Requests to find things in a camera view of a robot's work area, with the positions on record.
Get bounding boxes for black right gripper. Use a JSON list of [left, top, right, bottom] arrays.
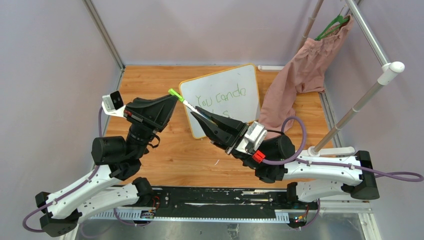
[[191, 107, 264, 170]]

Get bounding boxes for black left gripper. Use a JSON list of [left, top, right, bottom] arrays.
[[126, 93, 183, 159]]

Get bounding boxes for green marker cap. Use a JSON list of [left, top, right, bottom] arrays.
[[168, 88, 185, 103]]

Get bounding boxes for white green marker pen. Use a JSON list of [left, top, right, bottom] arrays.
[[182, 99, 206, 118]]

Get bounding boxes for yellow-framed whiteboard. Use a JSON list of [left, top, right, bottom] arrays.
[[178, 64, 260, 123]]

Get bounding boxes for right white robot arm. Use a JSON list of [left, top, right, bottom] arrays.
[[191, 106, 380, 209]]

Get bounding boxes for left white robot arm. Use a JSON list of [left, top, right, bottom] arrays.
[[35, 91, 178, 237]]

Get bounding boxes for pink cloth shorts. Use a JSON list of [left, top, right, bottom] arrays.
[[258, 15, 354, 132]]

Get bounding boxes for green clothes hanger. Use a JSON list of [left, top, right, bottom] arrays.
[[314, 14, 350, 41]]

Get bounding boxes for white metal clothes rack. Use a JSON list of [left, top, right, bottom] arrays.
[[257, 0, 406, 158]]

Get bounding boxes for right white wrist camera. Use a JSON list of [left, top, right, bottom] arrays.
[[244, 121, 268, 154]]

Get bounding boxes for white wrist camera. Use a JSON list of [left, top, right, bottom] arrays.
[[244, 121, 268, 154], [101, 90, 126, 118]]

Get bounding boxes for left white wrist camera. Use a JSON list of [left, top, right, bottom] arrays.
[[101, 90, 126, 118]]

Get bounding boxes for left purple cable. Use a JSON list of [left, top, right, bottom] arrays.
[[22, 107, 150, 233]]

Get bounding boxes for purple cable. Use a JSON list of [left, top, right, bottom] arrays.
[[253, 116, 424, 229], [22, 107, 150, 233]]

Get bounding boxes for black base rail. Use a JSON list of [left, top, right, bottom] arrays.
[[94, 186, 320, 229]]

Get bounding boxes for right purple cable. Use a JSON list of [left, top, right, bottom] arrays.
[[253, 116, 424, 229]]

